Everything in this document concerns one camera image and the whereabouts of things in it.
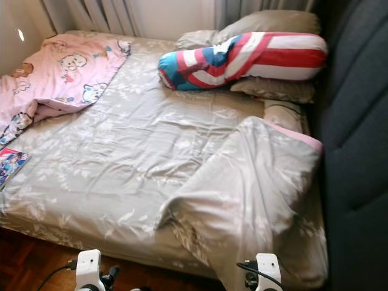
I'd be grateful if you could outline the anime comic book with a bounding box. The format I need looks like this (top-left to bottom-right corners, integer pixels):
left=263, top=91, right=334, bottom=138
left=0, top=147, right=29, bottom=190

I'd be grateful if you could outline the grey floral duvet pink lining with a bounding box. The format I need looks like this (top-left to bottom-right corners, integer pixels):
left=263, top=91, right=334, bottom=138
left=158, top=116, right=323, bottom=290

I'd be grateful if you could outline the grey floral bed sheet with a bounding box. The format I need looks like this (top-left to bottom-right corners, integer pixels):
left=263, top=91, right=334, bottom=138
left=0, top=30, right=329, bottom=289

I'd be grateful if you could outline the dark grey upholstered sofa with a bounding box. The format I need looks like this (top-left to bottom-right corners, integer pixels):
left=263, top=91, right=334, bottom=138
left=309, top=0, right=388, bottom=291

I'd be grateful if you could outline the grey floral pillow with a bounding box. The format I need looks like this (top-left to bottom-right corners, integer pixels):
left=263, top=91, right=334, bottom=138
left=264, top=99, right=304, bottom=133
left=230, top=76, right=316, bottom=104

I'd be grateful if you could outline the pink cartoon blanket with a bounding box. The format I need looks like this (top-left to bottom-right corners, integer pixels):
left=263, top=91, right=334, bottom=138
left=0, top=33, right=132, bottom=146

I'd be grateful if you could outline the red white blue striped bolster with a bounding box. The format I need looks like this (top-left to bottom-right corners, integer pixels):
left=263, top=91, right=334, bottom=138
left=158, top=32, right=329, bottom=92

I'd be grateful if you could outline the small grey pillow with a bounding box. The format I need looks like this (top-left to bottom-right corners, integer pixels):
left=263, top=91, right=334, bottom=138
left=176, top=29, right=219, bottom=50

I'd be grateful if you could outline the large grey pillow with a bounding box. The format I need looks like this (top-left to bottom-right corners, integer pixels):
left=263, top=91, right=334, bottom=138
left=212, top=10, right=322, bottom=44

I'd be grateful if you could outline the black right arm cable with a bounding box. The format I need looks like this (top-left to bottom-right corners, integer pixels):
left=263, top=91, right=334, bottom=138
left=236, top=261, right=283, bottom=289

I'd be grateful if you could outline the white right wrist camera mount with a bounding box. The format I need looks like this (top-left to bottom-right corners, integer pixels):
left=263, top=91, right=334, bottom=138
left=255, top=253, right=282, bottom=291

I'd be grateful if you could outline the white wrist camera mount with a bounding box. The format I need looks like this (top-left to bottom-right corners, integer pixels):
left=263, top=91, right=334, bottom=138
left=255, top=253, right=282, bottom=291
left=76, top=249, right=102, bottom=291

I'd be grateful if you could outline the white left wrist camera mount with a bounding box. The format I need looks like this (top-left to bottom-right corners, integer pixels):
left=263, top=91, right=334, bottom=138
left=76, top=249, right=102, bottom=291

